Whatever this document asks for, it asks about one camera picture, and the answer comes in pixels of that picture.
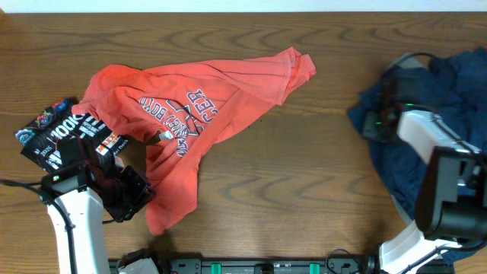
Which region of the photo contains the red printed t-shirt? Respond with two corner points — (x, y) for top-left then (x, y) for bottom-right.
(72, 48), (317, 235)

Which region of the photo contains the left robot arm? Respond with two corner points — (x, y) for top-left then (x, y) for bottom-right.
(40, 162), (159, 274)

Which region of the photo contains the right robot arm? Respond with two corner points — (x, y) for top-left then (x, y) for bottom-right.
(361, 110), (486, 273)

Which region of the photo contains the black printed folded shirt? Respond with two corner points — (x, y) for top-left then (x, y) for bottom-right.
(14, 98), (129, 173)

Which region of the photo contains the navy blue garment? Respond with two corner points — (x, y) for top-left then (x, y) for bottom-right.
(348, 47), (486, 218)

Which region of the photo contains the left black cable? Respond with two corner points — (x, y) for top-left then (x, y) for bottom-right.
(0, 178), (117, 274)

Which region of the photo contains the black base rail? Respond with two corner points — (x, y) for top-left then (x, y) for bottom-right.
(108, 249), (380, 274)

